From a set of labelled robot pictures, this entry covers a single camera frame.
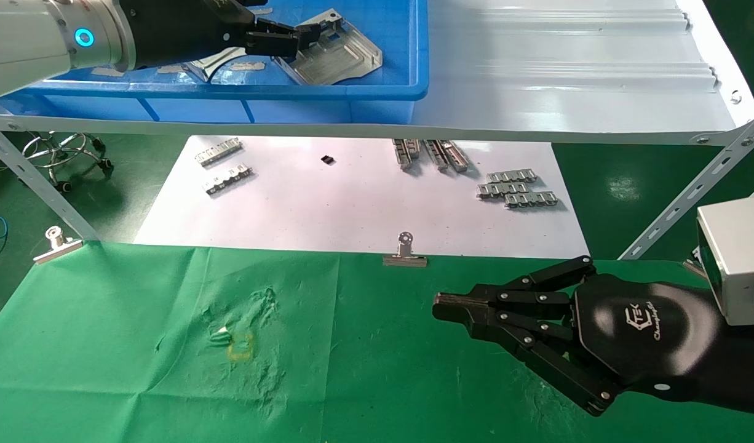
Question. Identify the metal link strip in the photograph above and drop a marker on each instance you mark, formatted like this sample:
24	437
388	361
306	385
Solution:
531	200
503	191
511	177

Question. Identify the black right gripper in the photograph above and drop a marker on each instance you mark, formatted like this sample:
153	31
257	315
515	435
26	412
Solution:
647	332

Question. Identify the green table cloth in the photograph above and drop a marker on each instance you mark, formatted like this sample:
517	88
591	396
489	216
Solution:
352	357

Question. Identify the white sheet on floor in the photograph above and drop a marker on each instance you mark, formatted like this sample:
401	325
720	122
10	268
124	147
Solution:
352	203

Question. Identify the silver binder clip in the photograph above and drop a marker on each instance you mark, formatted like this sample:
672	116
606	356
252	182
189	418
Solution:
405	255
57	245

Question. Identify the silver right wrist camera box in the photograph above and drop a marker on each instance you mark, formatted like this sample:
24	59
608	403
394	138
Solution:
734	258

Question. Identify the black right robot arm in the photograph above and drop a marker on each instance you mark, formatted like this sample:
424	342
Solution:
749	369

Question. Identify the notched metal rail strip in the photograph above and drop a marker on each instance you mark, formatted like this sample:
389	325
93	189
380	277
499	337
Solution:
228	179
218	151

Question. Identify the curved-edge stamped metal part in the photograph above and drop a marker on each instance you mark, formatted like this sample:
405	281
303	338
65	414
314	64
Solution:
214	64

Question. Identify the blue plastic bin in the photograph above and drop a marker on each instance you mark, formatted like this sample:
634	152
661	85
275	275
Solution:
377	37

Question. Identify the white metal shelf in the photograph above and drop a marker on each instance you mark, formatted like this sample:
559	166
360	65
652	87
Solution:
567	92

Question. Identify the chrome stool base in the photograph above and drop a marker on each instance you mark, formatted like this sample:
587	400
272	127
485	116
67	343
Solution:
63	154

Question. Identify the metal slide rail bundle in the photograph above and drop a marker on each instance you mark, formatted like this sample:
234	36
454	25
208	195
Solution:
406	154
448	155

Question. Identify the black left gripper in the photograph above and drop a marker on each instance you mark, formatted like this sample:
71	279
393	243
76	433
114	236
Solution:
180	27

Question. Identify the stamped metal plate part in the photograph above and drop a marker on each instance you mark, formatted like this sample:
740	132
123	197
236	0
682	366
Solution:
340	55

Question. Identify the perforated white shelf brace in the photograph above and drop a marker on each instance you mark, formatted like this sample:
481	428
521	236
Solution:
39	184
690	197

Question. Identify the grey tape strip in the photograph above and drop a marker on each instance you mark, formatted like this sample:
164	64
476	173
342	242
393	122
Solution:
170	69
248	66
263	11
109	71

